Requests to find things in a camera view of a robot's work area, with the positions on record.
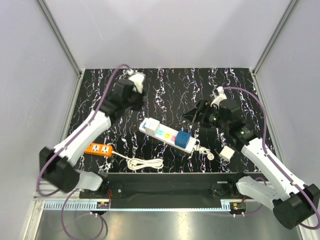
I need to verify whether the white charger plug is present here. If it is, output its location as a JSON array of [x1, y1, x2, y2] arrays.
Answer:
[[219, 145, 235, 162]]

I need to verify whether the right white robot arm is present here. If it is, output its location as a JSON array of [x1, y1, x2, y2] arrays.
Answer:
[[183, 99, 320, 230]]

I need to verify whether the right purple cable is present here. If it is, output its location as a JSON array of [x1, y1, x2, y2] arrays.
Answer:
[[221, 86, 320, 230]]

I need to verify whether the white power strip plug cord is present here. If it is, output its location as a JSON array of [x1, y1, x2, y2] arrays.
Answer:
[[193, 143, 215, 161]]

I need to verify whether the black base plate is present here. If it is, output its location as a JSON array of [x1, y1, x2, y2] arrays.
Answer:
[[79, 173, 244, 211]]

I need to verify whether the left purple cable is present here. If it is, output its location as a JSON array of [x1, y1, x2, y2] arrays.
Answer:
[[36, 64, 132, 196]]

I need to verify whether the white multicolour power strip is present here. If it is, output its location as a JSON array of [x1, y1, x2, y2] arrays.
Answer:
[[139, 117, 196, 154]]

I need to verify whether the white coiled cable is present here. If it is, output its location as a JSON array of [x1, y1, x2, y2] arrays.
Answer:
[[111, 151, 165, 171]]

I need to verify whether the orange power strip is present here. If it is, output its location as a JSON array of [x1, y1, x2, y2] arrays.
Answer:
[[84, 143, 114, 157]]

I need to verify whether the purple cable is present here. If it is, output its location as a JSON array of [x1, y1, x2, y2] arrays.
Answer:
[[221, 86, 320, 230], [36, 64, 132, 196]]

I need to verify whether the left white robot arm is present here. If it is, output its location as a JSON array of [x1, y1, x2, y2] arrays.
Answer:
[[39, 76, 145, 198]]

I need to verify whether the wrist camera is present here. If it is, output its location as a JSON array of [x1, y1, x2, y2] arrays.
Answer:
[[126, 69, 146, 94], [210, 86, 227, 108]]

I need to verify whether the blue cube socket adapter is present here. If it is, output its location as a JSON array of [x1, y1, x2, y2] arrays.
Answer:
[[174, 130, 191, 149]]

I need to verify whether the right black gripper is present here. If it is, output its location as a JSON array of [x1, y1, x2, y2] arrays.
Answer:
[[181, 99, 229, 132]]

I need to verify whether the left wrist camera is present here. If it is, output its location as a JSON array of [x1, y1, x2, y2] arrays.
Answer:
[[126, 69, 146, 94]]

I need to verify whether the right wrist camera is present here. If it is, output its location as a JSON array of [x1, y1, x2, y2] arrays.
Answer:
[[210, 86, 227, 108]]

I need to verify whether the white square socket adapter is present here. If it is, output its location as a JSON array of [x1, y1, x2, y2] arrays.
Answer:
[[144, 118, 160, 136]]

